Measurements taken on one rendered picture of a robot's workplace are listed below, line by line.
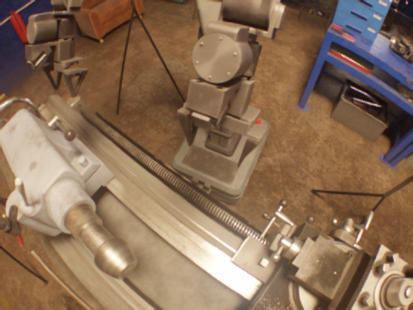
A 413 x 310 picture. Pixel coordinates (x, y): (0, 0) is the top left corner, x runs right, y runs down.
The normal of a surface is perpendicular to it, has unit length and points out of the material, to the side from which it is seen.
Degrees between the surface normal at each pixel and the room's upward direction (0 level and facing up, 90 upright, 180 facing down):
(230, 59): 60
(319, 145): 0
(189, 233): 0
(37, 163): 0
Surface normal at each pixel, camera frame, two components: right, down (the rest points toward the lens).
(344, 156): -0.04, -0.49
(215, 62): -0.40, 0.44
